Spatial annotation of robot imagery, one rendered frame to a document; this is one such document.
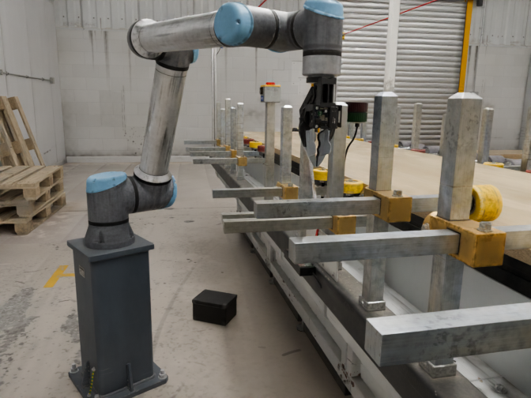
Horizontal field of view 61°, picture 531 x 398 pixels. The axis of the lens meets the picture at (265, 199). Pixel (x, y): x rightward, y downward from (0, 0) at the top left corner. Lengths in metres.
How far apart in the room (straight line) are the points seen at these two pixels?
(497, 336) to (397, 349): 0.10
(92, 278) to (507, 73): 10.39
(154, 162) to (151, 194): 0.14
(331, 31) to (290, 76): 8.19
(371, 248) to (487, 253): 0.17
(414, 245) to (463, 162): 0.15
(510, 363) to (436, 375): 0.23
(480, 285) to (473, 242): 0.38
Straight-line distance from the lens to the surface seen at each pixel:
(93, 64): 9.18
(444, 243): 0.71
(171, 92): 1.66
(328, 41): 1.07
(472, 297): 1.10
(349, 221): 1.16
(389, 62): 3.02
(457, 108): 0.74
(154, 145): 1.75
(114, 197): 1.77
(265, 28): 1.10
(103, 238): 1.80
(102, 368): 1.94
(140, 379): 2.05
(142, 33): 1.48
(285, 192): 1.61
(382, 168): 0.96
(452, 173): 0.75
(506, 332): 0.47
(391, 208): 0.91
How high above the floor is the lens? 1.14
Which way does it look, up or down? 12 degrees down
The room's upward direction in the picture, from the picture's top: 1 degrees clockwise
